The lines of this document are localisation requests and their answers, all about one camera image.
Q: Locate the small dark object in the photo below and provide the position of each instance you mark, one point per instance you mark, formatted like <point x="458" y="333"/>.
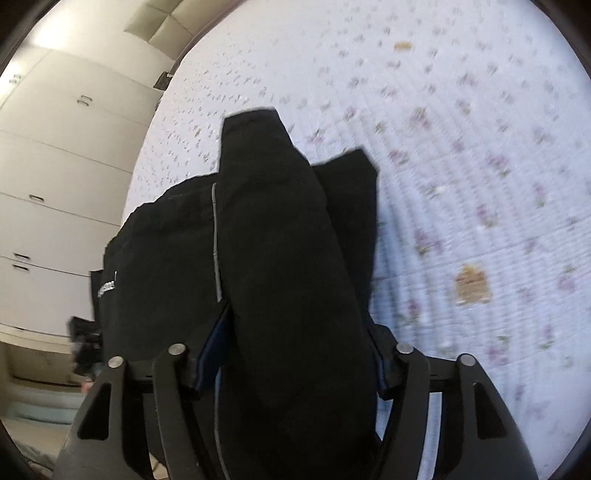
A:
<point x="161" y="81"/>

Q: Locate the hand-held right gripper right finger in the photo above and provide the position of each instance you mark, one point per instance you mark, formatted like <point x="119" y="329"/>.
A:
<point x="387" y="376"/>

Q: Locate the padded beige headboard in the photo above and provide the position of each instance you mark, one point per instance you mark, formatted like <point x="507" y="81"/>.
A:
<point x="171" y="25"/>

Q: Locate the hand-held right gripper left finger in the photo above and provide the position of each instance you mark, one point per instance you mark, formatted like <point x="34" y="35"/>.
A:
<point x="217" y="344"/>

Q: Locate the white wardrobe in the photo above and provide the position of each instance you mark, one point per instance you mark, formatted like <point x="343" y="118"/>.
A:
<point x="60" y="184"/>

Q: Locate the black hooded jacket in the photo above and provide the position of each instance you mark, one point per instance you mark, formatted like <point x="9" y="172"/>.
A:
<point x="277" y="277"/>

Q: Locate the white floral bed sheet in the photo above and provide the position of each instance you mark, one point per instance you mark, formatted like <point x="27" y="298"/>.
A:
<point x="461" y="184"/>

